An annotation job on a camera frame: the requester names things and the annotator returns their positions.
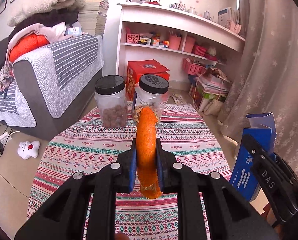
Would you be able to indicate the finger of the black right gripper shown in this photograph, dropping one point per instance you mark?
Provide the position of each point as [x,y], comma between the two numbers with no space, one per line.
[258,152]

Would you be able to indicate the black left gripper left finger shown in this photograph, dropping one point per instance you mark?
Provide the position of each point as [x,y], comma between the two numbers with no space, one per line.
[83,207]

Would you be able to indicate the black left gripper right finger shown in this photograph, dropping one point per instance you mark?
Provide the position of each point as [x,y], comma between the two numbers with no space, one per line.
[208,205]

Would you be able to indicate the blue carton box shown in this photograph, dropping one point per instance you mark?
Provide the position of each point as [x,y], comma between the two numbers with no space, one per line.
[261,130]

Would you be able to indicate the operator hand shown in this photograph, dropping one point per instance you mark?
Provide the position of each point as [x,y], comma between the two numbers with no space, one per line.
[121,236]

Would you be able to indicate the patterned red green tablecloth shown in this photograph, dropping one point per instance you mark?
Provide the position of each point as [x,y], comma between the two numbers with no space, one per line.
[87,147]

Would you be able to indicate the white star plush toy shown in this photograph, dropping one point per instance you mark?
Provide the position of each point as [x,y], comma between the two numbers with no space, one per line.
[28,149]

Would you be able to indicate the floral lace curtain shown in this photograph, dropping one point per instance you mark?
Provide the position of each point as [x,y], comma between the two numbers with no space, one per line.
[267,76]

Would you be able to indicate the white power strip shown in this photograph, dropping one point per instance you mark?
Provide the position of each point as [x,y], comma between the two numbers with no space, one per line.
[4,138]

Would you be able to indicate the clear jar with yellow label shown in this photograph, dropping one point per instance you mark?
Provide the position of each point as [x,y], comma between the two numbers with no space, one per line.
[151,91]

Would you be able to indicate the grey sofa with quilted cover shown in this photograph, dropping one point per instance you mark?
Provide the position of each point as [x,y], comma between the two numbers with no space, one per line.
[52,86]

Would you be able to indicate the white pink shelf unit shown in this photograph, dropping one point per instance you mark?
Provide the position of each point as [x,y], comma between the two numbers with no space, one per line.
[164,34]

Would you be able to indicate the clear jar with brown nuts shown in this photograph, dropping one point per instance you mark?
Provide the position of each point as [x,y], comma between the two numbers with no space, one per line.
[110,97]

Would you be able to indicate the red gift box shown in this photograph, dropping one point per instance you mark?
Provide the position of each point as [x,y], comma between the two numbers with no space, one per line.
[135,69]

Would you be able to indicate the pink storage basket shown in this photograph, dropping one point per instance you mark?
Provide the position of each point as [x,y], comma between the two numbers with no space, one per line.
[132,38]

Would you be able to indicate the orange cushion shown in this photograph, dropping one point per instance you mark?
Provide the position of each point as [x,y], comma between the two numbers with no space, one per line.
[27,44]

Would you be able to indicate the stack of books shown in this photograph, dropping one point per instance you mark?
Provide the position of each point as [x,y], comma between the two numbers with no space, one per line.
[92,17]

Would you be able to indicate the pile of clothes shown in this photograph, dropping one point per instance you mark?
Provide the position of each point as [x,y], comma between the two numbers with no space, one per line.
[45,12]

